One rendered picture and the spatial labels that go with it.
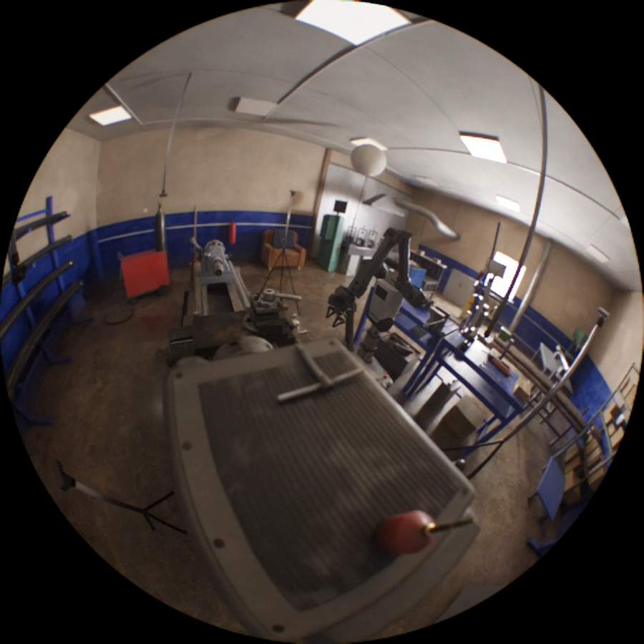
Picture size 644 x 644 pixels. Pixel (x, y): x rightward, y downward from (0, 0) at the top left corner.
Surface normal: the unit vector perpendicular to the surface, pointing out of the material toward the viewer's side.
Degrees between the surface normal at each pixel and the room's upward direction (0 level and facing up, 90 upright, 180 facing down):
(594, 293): 90
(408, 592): 0
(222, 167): 90
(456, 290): 90
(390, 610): 0
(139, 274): 90
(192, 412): 0
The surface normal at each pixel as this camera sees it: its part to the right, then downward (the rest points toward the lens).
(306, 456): 0.19, -0.83
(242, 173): 0.51, 0.54
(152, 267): 0.76, 0.47
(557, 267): -0.84, 0.14
